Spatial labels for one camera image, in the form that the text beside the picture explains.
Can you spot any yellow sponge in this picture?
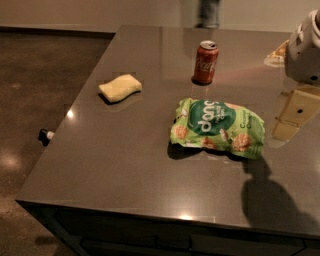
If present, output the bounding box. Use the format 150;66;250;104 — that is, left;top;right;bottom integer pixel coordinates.
98;74;142;103

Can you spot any black and white floor object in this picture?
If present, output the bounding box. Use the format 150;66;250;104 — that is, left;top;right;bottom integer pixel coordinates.
38;129;55;146

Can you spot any red cola can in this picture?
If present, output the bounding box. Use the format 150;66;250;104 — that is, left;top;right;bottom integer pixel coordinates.
192;40;219;85

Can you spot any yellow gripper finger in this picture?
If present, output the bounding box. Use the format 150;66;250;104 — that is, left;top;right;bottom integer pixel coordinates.
268;83;320;148
264;40;289;67

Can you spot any green rice chip bag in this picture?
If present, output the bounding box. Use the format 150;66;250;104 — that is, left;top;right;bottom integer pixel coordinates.
170;98;265;159

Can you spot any grey counter cabinet base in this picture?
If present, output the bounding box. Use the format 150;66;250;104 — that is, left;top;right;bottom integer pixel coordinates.
19;200;320;256

